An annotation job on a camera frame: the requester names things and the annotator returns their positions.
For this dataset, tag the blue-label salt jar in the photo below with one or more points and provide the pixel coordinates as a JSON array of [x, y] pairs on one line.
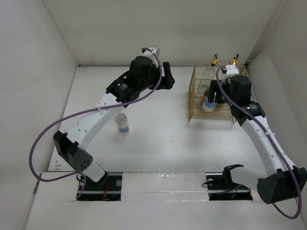
[[206, 105], [122, 123]]

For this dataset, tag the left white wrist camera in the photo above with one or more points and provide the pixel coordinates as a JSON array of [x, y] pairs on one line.
[[151, 52]]

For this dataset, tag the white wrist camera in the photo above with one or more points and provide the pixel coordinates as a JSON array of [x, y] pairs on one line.
[[151, 52], [229, 71]]

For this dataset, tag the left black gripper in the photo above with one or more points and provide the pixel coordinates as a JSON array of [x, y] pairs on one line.
[[167, 80]]

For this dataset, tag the dark oil glass bottle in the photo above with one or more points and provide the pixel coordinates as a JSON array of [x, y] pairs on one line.
[[207, 74]]

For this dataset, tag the clear glass bottle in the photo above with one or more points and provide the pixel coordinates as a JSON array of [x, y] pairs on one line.
[[234, 60]]

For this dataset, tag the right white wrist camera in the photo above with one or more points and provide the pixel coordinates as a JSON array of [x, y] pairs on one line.
[[229, 71]]

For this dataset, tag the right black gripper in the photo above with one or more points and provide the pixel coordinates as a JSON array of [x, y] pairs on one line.
[[211, 94]]

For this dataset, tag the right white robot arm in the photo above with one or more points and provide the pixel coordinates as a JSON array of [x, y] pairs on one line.
[[281, 179]]

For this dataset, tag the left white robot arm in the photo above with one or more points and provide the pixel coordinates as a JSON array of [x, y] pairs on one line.
[[143, 74]]

